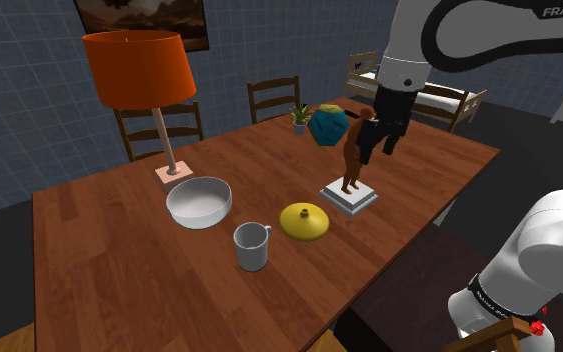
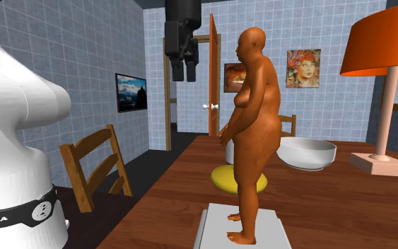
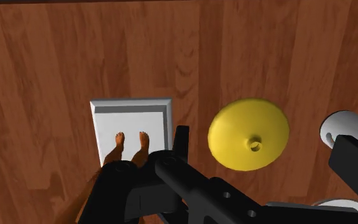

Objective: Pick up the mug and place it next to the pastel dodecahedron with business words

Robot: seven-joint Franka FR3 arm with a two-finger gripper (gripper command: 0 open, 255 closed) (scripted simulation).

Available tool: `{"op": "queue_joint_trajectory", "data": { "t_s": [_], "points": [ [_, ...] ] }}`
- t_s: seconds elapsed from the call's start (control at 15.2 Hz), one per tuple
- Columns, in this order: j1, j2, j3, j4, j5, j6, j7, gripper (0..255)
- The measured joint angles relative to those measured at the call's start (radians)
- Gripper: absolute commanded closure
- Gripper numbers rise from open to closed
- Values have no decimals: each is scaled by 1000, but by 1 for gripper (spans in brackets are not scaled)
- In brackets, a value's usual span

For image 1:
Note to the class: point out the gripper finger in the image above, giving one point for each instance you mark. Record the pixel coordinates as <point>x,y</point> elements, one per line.
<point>393,144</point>
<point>366,144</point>

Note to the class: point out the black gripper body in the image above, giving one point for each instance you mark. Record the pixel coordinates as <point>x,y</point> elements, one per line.
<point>393,109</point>

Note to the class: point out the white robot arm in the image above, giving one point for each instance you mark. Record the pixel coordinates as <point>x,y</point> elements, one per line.
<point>544,244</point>

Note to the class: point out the blue green polyhedron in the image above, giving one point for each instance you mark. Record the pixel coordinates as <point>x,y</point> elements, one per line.
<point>328,126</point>

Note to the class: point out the wooden bed with white mattress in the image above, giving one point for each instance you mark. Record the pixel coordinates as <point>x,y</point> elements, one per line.
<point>439,100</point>

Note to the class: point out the brown figure on white base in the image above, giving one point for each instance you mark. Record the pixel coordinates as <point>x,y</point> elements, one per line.
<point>350,197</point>

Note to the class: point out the small potted plant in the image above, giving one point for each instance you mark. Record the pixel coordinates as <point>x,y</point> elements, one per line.
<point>300,124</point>

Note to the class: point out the yellow lid with knob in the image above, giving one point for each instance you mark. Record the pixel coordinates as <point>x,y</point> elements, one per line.
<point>304,223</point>

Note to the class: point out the dark wooden ladder-back chair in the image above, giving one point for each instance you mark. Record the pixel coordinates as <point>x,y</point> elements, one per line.
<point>164,132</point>
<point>273,85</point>

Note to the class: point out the white mug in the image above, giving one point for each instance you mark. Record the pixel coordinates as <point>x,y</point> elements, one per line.
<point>252,251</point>

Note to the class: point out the white bowl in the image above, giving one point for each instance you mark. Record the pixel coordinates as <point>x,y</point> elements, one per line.
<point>198,204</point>

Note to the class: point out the orange shade table lamp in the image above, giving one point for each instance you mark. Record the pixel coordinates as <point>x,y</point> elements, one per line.
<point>139,68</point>

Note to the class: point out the brown wooden table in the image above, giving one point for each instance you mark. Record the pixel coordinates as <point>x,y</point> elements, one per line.
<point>115,273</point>

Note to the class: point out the dark framed wall picture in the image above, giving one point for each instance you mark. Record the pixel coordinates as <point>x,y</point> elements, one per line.
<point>164,19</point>

